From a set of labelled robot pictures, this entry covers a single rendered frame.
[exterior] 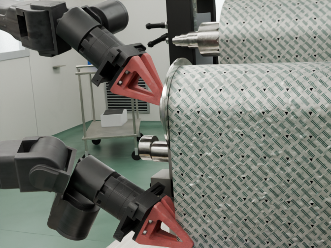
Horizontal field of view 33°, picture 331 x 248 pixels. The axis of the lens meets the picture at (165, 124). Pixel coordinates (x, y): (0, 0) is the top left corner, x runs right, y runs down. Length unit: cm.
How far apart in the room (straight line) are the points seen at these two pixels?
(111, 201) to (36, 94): 568
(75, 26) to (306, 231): 45
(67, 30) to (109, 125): 497
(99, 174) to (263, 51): 35
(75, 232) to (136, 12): 617
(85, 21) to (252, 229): 40
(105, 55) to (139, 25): 611
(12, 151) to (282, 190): 38
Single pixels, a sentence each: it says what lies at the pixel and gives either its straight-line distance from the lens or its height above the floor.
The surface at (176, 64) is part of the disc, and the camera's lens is 80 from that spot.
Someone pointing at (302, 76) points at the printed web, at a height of 130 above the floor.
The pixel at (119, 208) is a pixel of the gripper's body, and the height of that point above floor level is 112.
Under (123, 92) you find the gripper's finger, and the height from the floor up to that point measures 128.
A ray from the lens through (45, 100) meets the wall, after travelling 659.
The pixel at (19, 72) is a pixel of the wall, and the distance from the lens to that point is 624.
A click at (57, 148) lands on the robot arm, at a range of 84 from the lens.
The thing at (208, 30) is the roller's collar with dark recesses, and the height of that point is 135.
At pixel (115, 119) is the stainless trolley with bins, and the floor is 34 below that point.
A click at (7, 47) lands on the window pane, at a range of 616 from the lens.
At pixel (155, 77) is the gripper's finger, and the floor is 129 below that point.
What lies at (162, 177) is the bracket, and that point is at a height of 114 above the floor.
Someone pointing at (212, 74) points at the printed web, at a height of 130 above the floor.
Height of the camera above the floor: 139
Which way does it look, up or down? 11 degrees down
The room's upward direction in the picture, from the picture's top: 4 degrees counter-clockwise
